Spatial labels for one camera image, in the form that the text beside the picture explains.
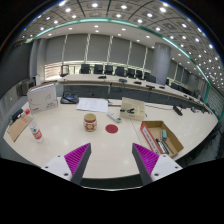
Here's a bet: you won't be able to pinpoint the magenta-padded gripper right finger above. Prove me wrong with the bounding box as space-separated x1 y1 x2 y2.
131 142 183 186

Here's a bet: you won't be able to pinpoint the white paper sheets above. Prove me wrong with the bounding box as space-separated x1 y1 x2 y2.
76 97 110 114

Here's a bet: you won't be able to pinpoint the long curved conference desk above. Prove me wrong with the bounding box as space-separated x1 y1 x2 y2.
61 73 214 113

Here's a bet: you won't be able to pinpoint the white cardboard box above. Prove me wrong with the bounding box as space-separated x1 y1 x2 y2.
26 82 59 115

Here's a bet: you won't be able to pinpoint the small beige open box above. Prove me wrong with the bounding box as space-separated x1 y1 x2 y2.
119 96 147 121

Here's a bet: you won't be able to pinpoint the clear red-capped water bottle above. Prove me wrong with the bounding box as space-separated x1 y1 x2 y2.
23 108 45 144

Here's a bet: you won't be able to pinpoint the grey old monitor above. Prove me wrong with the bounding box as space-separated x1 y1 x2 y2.
20 79 37 97

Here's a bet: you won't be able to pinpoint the grey round column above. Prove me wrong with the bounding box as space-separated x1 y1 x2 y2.
151 42 172 86

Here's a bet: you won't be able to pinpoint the ceiling lights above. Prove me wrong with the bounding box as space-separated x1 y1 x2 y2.
19 0 224 88

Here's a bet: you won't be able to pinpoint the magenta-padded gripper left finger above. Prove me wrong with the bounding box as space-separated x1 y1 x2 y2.
41 142 92 186

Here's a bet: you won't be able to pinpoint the black bag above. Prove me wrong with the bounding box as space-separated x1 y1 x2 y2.
59 91 80 105

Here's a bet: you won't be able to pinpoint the flat round red coaster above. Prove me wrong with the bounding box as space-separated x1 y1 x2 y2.
105 123 119 134

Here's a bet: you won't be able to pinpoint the brown paper envelope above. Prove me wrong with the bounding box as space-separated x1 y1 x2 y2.
7 113 34 143

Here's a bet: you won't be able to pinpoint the row of black chairs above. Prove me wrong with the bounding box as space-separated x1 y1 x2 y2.
79 63 158 84

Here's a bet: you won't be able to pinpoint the open cardboard box red side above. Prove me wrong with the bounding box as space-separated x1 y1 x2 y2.
139 120 185 158

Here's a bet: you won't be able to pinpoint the white remote control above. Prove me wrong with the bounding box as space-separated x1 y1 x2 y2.
106 111 123 123

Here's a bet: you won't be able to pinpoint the black pens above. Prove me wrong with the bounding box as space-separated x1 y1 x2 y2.
155 138 175 155

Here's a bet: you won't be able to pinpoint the black tabletop device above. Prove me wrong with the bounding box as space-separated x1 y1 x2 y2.
172 105 184 117

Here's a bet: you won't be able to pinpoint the red floral mug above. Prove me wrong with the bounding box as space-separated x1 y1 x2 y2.
83 113 98 133

